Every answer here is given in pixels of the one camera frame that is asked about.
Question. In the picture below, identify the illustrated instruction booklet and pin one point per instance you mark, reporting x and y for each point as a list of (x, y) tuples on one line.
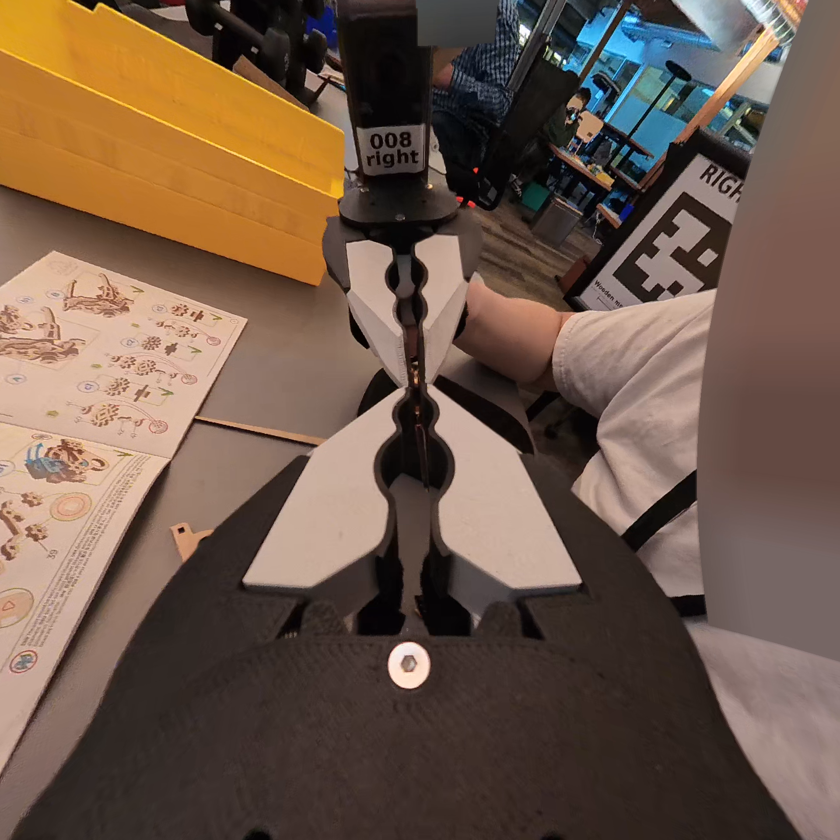
[(85, 407)]

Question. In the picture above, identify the wooden model part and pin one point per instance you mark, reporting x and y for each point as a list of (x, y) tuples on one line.
[(420, 446)]

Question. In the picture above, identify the person's right forearm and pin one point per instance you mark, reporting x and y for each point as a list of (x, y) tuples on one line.
[(518, 334)]

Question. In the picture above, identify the black dumbbell set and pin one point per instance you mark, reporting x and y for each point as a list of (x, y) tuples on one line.
[(262, 33)]

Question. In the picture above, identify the thin wooden stick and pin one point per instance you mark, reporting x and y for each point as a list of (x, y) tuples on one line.
[(262, 430)]

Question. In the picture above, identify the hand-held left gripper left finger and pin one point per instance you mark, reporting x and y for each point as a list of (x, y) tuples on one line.
[(315, 525)]

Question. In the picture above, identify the grey waste bin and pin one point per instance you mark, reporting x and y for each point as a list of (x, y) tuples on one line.
[(558, 220)]

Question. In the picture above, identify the black textured pad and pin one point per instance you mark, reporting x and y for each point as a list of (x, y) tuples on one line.
[(485, 413)]

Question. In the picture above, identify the stack of yellow plastic bins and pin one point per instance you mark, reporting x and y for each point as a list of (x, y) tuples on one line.
[(131, 144)]

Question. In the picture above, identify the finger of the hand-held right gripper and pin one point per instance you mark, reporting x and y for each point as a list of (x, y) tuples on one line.
[(367, 282), (446, 282)]

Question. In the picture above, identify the black white marker sign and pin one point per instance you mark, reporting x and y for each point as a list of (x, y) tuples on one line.
[(669, 249)]

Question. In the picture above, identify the flat wooden bracket part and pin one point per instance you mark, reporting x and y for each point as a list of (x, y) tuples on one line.
[(190, 541)]

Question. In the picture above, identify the black floor lamp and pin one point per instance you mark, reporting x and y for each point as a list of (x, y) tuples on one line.
[(679, 69)]

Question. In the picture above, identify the black office chair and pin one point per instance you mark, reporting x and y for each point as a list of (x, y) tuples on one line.
[(538, 98)]

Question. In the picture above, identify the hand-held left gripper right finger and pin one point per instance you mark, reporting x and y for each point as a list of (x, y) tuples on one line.
[(505, 525)]

